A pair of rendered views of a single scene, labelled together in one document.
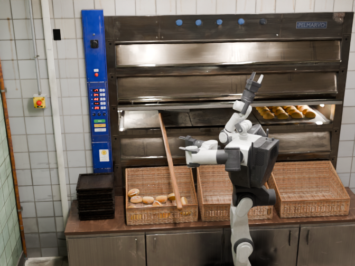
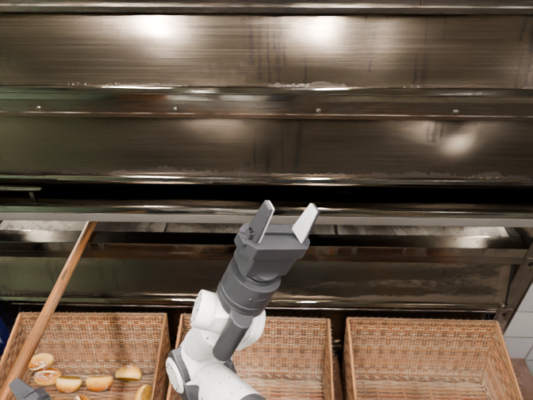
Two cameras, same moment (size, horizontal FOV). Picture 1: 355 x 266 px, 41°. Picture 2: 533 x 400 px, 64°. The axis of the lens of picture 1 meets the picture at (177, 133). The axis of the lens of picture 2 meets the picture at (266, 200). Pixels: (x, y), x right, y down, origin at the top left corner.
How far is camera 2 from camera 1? 2.85 m
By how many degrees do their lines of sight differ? 18
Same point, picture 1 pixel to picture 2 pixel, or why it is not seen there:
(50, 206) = not seen: outside the picture
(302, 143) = (439, 283)
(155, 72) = (19, 105)
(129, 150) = (18, 278)
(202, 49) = (152, 39)
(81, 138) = not seen: outside the picture
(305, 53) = (500, 61)
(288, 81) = (427, 144)
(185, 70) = (108, 105)
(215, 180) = not seen: hidden behind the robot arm
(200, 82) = (162, 137)
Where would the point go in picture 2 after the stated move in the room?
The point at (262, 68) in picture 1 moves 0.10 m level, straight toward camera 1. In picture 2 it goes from (350, 105) to (345, 121)
